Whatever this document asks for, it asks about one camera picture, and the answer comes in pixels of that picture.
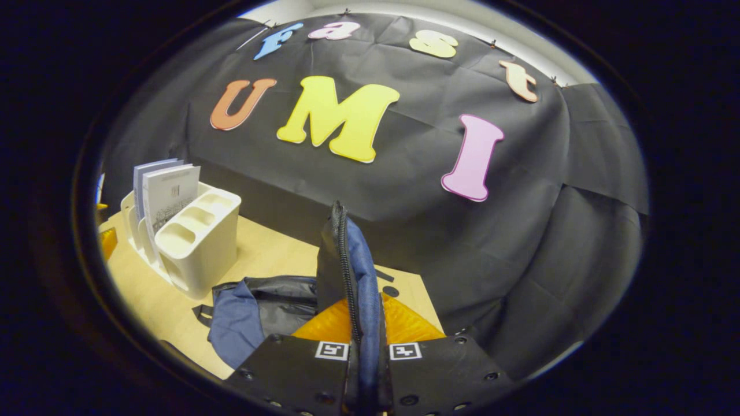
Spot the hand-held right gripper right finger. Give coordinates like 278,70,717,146
379,292,515,416

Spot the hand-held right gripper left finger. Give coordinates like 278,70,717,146
223,298,360,416

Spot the lilac grey book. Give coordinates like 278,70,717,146
133,158,184,223

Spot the blue schoolbag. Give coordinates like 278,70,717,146
194,200,399,405

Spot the white book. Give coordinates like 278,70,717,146
142,164,202,249

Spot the cream plastic bookshelf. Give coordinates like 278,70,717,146
120,181,242,301

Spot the black backdrop cloth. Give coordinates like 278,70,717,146
98,13,649,382

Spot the thin white rod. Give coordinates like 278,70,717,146
236,23,272,51

